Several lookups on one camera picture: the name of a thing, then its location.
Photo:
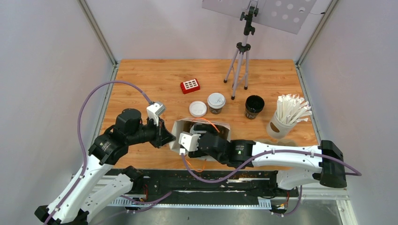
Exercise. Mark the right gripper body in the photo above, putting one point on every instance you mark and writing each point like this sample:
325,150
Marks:
212,130

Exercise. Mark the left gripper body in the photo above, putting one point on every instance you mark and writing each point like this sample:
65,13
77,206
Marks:
155,133

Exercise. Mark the brown paper bag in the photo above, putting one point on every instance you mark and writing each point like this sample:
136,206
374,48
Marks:
188,132

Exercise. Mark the brown coffee cup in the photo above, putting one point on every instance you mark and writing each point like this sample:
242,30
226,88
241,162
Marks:
215,110

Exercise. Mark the white plastic cup lid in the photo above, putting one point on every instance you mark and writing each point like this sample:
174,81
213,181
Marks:
216,100

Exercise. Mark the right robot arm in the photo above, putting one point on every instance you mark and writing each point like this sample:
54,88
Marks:
322,163

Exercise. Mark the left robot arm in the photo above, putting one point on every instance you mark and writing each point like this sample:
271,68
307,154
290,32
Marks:
76,205

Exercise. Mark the red white block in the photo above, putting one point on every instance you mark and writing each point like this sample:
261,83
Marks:
190,86

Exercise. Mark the cardboard cup carrier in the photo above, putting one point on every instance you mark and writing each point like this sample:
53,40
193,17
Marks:
281,142

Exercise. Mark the paper cup of straws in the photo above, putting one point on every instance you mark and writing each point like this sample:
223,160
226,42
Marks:
290,110

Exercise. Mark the tripod stand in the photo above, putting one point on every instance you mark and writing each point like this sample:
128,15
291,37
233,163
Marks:
242,49

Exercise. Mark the white perforated board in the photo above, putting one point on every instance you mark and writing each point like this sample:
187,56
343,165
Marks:
286,15

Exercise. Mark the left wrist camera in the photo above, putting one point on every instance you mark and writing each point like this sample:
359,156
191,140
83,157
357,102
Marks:
154,110

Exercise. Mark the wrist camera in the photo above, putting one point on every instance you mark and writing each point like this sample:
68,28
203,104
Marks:
188,142
154,110

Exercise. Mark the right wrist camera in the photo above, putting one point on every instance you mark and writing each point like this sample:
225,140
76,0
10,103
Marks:
188,142

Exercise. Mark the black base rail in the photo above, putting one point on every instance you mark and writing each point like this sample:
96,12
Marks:
244,188

